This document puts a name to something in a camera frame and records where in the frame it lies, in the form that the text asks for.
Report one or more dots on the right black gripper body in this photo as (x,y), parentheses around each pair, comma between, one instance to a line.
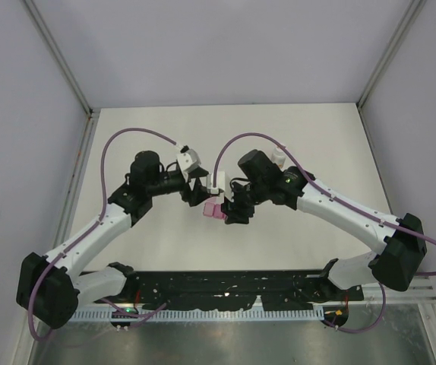
(248,195)

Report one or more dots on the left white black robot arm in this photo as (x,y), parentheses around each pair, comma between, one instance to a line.
(52,287)

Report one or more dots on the aluminium frame rail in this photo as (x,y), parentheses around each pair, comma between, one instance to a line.
(420,291)

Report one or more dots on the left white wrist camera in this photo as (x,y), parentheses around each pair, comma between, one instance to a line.
(188,159)

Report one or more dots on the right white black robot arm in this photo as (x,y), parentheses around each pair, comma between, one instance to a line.
(396,248)

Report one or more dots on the white pill bottle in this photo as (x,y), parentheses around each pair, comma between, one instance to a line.
(278,157)

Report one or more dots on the white slotted cable duct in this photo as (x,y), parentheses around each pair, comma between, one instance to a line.
(255,314)

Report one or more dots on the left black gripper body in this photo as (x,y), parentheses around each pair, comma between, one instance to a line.
(186,192)

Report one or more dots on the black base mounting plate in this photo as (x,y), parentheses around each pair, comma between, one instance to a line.
(232,290)

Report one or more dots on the aluminium corner post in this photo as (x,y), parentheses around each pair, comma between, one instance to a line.
(395,42)
(49,40)

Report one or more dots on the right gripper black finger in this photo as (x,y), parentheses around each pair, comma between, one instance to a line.
(228,207)
(237,217)

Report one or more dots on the left side aluminium rail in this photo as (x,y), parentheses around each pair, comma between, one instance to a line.
(63,227)

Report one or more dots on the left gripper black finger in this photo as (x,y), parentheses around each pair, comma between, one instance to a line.
(198,172)
(198,195)

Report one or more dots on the right aluminium corner post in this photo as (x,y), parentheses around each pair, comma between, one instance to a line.
(395,42)

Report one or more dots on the left aluminium corner post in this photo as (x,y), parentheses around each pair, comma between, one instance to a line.
(49,40)

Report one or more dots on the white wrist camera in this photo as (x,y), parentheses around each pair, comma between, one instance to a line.
(216,183)
(188,159)

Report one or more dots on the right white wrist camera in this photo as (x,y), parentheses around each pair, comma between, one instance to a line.
(216,183)

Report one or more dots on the pink weekly pill organizer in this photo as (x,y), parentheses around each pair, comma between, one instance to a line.
(212,208)

